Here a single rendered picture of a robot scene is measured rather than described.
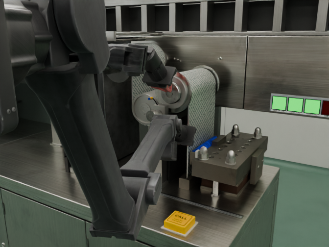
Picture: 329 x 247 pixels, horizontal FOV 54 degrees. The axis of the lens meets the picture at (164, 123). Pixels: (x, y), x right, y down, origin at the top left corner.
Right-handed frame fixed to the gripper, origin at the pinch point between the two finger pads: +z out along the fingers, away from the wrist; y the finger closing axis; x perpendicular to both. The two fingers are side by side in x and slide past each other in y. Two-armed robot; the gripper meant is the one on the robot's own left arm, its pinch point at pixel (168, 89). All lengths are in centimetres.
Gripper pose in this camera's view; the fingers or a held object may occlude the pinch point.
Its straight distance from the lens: 111.5
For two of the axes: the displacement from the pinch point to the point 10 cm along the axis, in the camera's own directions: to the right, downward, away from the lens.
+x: 3.4, -8.8, 3.3
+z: 3.4, 4.4, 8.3
